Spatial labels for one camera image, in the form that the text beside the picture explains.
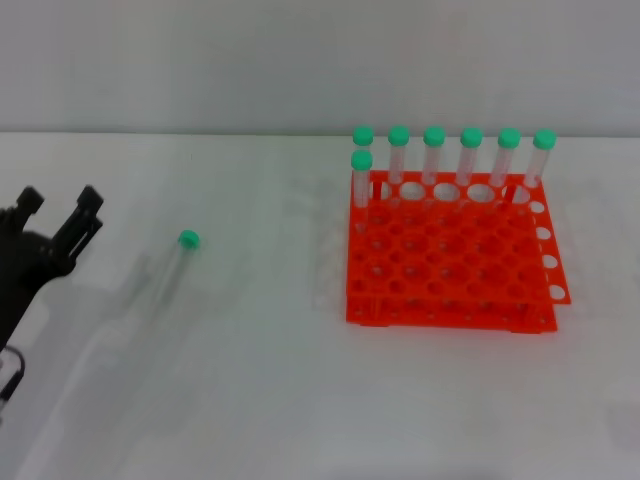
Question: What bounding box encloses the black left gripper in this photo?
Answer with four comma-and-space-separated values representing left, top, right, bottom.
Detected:
0, 185, 105, 351

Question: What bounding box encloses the clear green-capped test tube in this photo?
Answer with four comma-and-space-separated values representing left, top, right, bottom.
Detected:
352, 124, 376, 201
149, 229, 202, 316
522, 129, 558, 190
422, 125, 447, 185
489, 127, 522, 190
350, 149, 374, 236
387, 125, 411, 185
455, 127, 484, 187

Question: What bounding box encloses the orange test tube rack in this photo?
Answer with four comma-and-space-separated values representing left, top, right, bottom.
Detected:
344, 170, 572, 335

